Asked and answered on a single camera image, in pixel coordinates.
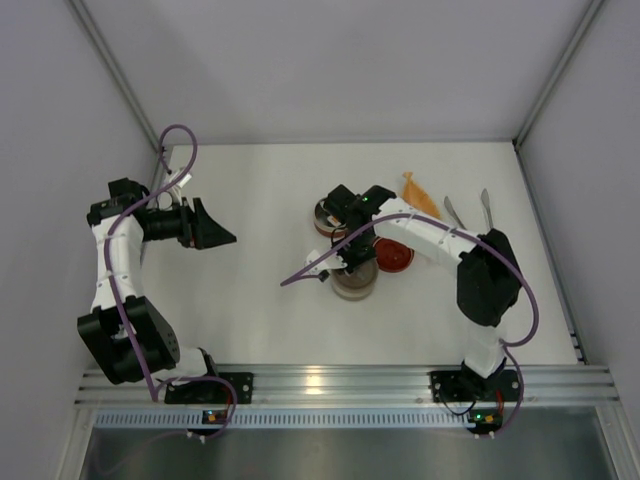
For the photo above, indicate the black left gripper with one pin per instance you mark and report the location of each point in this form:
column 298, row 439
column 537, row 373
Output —
column 193, row 223

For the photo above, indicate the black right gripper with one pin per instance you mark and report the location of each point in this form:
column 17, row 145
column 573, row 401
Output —
column 357, row 257

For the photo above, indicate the brown round lid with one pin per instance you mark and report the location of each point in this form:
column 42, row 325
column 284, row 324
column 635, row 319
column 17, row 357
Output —
column 363, row 275

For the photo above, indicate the red round lid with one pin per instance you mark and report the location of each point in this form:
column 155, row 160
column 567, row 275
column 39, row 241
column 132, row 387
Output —
column 391, row 256

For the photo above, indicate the beige band metal container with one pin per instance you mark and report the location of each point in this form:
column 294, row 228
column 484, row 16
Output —
column 352, row 294

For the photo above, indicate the metal tongs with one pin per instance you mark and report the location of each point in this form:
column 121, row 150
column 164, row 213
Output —
column 485, row 200

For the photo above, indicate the sushi roll orange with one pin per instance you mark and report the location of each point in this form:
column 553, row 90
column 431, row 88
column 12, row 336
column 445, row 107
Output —
column 333, row 221

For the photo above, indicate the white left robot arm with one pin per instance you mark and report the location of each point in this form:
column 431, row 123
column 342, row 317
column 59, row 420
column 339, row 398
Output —
column 122, row 320

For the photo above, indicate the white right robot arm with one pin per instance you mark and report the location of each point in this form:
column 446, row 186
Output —
column 381, row 231

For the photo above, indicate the red band metal container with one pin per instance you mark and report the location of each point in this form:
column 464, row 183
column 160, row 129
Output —
column 323, row 227

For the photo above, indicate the woven bamboo boat tray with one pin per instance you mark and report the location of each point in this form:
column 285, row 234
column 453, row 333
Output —
column 414, row 195

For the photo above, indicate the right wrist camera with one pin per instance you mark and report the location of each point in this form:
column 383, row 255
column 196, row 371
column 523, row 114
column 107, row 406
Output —
column 319, row 264

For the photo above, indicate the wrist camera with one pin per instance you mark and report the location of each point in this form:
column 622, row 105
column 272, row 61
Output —
column 177, row 180
column 319, row 264

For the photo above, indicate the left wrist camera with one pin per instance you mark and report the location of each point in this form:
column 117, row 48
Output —
column 177, row 180

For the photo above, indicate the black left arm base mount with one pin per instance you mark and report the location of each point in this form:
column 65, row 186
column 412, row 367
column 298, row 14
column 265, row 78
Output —
column 234, row 386

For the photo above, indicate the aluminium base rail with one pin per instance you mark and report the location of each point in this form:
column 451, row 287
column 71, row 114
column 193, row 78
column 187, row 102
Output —
column 333, row 386

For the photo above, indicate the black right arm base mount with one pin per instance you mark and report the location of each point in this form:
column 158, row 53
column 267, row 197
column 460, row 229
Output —
column 465, row 386

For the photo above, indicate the slotted grey cable duct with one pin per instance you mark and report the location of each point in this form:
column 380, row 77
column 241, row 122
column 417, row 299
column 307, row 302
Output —
column 261, row 418

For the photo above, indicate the left aluminium frame post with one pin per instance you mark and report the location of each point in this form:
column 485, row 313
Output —
column 97, row 40

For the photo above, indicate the aluminium frame post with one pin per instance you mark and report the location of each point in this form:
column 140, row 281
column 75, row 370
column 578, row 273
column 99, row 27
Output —
column 97, row 40
column 559, row 68

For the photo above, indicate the right aluminium frame post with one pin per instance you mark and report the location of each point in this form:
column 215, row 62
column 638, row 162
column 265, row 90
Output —
column 559, row 68

